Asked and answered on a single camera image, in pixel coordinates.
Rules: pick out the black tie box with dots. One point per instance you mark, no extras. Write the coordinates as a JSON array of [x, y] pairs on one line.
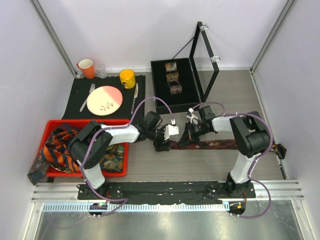
[[180, 102]]

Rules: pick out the rolled tie top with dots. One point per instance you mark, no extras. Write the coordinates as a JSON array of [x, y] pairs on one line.
[[170, 67]]

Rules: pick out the dark red patterned tie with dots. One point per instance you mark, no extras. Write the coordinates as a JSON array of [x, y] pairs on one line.
[[228, 144]]

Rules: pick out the rolled tie middle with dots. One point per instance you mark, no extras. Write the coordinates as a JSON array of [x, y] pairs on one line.
[[172, 77]]

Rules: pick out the orange cup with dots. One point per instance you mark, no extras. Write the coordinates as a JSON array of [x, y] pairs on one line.
[[87, 68]]

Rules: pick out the rolled tie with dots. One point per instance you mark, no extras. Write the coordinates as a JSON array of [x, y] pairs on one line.
[[175, 89], [170, 67], [172, 77]]

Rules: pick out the red plastic bin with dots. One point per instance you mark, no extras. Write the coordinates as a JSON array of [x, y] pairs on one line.
[[80, 123]]

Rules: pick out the navy speckled tie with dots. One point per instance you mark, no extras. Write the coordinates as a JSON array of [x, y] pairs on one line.
[[38, 170]]

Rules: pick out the yellow mug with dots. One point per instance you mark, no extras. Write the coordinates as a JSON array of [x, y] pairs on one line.
[[127, 78]]

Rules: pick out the black box lid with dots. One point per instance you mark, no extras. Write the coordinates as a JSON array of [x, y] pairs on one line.
[[203, 61]]

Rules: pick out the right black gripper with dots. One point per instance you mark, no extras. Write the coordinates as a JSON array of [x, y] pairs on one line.
[[185, 140]]

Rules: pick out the white cable duct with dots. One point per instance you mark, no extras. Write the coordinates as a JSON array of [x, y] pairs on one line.
[[98, 207]]

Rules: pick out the silver fork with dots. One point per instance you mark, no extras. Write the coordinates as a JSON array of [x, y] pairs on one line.
[[92, 88]]

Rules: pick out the rolled tie bottom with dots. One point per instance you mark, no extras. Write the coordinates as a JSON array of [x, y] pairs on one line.
[[175, 89]]

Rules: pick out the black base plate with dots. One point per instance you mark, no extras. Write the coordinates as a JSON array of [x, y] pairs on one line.
[[172, 192]]

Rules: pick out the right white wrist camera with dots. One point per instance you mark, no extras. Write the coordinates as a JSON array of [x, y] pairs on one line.
[[192, 117]]

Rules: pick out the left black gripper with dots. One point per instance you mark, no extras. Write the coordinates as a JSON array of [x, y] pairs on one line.
[[159, 146]]

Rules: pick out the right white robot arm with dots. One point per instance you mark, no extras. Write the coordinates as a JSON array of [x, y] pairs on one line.
[[253, 137]]

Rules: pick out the clear glass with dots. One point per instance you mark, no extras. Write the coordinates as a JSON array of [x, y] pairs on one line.
[[101, 71]]

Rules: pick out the teal floral tie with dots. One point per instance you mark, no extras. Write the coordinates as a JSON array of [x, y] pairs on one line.
[[113, 159]]

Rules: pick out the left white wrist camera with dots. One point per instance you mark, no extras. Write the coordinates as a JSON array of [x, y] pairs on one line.
[[171, 129]]

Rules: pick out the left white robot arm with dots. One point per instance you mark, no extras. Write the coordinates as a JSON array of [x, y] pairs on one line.
[[90, 144]]

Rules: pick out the orange navy striped tie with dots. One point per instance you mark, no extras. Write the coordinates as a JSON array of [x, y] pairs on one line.
[[56, 152]]

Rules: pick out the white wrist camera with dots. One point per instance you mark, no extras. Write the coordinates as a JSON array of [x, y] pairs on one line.
[[192, 117], [171, 129]]

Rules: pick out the silver knife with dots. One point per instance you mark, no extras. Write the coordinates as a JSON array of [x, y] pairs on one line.
[[134, 98]]

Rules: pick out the pink cream plate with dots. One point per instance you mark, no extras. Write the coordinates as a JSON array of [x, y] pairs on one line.
[[104, 100]]

